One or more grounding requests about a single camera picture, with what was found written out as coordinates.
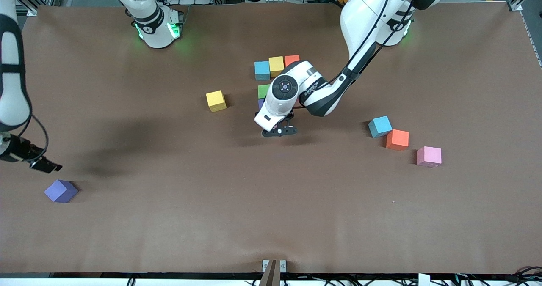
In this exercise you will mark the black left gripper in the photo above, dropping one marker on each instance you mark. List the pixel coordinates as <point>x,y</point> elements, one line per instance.
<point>290,116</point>

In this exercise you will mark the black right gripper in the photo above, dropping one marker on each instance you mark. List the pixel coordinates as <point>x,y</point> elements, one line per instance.
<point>17,149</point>

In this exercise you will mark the green foam cube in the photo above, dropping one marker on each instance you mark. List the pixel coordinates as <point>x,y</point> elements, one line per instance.
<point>263,91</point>

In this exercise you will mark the yellow foam cube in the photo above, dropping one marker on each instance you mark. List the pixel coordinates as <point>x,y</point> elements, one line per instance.
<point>276,66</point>
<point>216,101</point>

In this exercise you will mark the blue foam cube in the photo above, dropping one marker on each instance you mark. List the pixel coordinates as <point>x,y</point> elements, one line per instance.
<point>380,126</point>
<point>262,70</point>

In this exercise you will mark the orange foam cube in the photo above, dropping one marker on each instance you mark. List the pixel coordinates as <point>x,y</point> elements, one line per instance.
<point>397,139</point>
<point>291,59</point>

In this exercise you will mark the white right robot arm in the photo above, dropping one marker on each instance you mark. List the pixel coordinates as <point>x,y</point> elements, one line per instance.
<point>12,87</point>

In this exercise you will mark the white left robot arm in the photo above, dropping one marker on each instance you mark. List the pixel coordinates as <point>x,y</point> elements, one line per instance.
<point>368,19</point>

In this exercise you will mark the paper table cover sheet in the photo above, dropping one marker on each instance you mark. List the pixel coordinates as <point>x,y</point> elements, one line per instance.
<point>271,218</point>

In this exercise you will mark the pink foam cube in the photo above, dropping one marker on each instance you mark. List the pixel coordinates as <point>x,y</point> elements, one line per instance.
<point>429,156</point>

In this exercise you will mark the white left camera mount bracket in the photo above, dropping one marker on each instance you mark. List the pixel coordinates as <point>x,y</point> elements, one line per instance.
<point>266,121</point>

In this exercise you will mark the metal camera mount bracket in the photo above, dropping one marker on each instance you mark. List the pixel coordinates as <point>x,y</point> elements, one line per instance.
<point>275,265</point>

